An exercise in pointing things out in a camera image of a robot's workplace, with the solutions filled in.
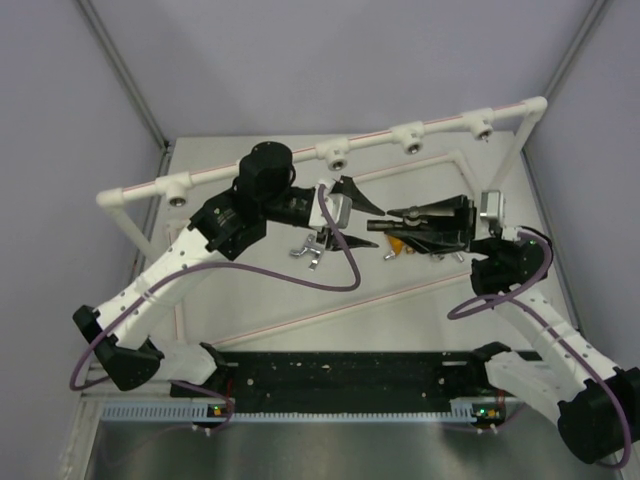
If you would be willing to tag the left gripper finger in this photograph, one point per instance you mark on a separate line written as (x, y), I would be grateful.
(351, 242)
(347, 187)

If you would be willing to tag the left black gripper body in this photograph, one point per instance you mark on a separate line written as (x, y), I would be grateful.
(287, 208)

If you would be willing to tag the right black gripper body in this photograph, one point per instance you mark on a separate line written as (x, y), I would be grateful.
(465, 223)

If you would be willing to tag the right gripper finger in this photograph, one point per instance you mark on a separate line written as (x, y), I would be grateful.
(418, 238)
(443, 208)

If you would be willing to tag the dark grey faucet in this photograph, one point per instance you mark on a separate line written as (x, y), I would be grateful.
(397, 223)

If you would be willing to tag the white PVC pipe frame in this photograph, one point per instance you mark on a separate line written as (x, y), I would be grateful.
(324, 160)

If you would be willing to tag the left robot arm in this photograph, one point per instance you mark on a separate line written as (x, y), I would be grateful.
(119, 330)

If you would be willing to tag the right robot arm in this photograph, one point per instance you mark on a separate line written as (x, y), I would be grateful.
(592, 400)

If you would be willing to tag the white work board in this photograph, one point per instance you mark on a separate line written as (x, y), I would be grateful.
(401, 304)

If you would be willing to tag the chrome silver faucet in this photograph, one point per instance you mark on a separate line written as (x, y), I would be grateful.
(311, 248)

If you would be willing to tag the orange gold faucet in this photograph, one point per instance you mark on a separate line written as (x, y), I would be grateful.
(396, 247)

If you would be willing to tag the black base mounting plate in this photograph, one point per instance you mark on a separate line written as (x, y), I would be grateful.
(348, 382)

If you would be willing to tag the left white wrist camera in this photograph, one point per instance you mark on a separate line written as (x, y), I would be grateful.
(338, 206)

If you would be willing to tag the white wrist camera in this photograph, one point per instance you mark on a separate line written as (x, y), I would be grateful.
(338, 206)
(492, 206)

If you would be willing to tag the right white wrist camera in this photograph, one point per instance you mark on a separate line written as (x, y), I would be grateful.
(492, 206)

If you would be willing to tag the grey slotted cable duct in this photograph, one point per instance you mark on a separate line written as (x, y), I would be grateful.
(202, 411)

